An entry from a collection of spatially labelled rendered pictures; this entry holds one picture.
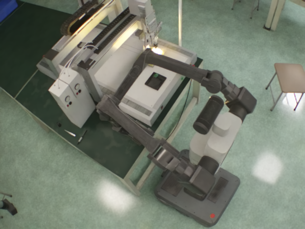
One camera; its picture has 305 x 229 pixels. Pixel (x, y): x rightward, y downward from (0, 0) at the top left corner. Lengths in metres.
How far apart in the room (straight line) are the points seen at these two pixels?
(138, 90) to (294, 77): 1.66
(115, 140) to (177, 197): 0.75
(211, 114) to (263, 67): 2.39
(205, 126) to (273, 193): 1.80
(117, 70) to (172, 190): 1.11
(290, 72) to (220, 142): 1.86
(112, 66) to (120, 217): 1.42
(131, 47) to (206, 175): 1.49
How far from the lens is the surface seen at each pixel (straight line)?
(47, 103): 2.33
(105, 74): 2.13
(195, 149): 1.19
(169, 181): 2.28
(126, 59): 2.18
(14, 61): 3.01
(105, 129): 1.99
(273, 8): 3.73
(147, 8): 1.87
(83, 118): 2.03
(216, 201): 2.27
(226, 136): 1.11
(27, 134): 3.30
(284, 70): 2.81
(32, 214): 2.96
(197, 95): 2.70
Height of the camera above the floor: 2.48
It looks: 62 degrees down
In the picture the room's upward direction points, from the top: 9 degrees counter-clockwise
